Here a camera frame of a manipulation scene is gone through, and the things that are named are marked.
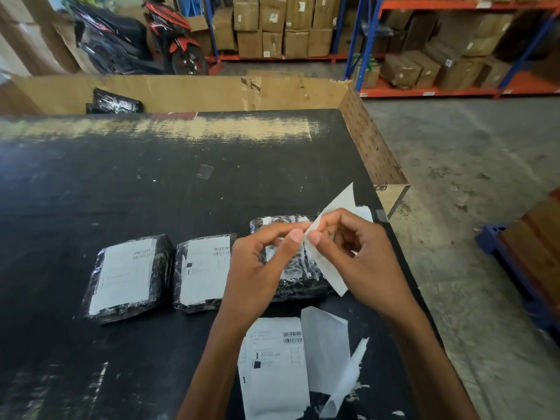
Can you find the person's right hand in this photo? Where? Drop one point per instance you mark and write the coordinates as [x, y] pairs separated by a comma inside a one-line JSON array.
[[372, 271]]

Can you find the person's left hand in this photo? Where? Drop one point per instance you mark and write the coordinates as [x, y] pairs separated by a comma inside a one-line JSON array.
[[249, 279]]

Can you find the person's left thumb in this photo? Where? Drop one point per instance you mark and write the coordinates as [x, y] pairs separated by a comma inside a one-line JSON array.
[[288, 250]]

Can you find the person's right thumb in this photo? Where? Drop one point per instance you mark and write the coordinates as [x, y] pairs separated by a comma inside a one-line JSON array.
[[326, 253]]

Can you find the white sticker label sheet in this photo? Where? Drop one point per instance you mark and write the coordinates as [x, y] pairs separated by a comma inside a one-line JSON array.
[[339, 201]]

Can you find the person's right forearm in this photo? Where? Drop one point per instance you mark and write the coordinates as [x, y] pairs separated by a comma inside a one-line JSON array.
[[431, 371]]

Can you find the person's left forearm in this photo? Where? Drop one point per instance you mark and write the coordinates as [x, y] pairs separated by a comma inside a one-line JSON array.
[[214, 371]]

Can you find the black wrapped parcel with label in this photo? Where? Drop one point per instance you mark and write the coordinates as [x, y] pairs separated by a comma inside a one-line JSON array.
[[124, 277], [302, 284], [201, 271]]

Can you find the white label backing paper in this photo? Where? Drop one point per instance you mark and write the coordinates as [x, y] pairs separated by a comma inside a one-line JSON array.
[[326, 349]]

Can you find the small clear tape piece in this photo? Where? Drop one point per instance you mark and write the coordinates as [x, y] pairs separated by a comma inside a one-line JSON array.
[[204, 171]]

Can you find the white printed shipping label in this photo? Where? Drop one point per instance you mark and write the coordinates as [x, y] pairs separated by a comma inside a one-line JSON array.
[[273, 371]]

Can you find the crumpled white backing paper strip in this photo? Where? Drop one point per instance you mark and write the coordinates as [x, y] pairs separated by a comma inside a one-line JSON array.
[[348, 380]]

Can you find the blue plastic pallet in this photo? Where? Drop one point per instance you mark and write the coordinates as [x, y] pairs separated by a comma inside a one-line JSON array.
[[494, 242]]

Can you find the large open cardboard bin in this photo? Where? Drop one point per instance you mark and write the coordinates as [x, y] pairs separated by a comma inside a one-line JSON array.
[[197, 94]]

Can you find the brown cardboard boxes on pallet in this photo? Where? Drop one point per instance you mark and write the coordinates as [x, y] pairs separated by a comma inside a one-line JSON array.
[[538, 244]]

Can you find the stack of brown cardboard boxes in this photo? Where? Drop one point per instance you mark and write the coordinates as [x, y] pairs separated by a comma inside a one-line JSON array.
[[280, 26], [455, 48]]

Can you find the black wrapped parcel without label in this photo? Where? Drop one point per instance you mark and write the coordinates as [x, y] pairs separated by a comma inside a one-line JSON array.
[[114, 102]]

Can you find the red and black motor scooter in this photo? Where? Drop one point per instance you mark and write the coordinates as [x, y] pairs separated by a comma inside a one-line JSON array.
[[131, 39]]

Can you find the large leaning cardboard sheets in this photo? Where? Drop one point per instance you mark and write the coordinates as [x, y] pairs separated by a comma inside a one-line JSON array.
[[30, 39]]

